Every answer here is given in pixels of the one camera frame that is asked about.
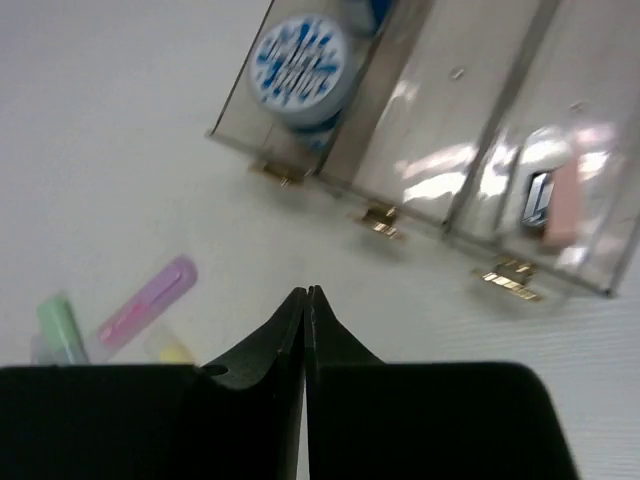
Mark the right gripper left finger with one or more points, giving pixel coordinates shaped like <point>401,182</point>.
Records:
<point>253,411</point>

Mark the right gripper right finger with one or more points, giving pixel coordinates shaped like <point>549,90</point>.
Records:
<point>340,446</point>

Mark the yellow highlighter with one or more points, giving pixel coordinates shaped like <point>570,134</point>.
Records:
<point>163,345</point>

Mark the pink highlighter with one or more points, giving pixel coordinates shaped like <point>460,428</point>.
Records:
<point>153,299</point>

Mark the green highlighter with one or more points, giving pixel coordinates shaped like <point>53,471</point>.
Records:
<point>59,341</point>

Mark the pink white correction tape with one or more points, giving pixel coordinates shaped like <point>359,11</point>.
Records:
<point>548,182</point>

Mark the clear three-compartment organizer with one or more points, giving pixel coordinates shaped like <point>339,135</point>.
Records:
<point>446,93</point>

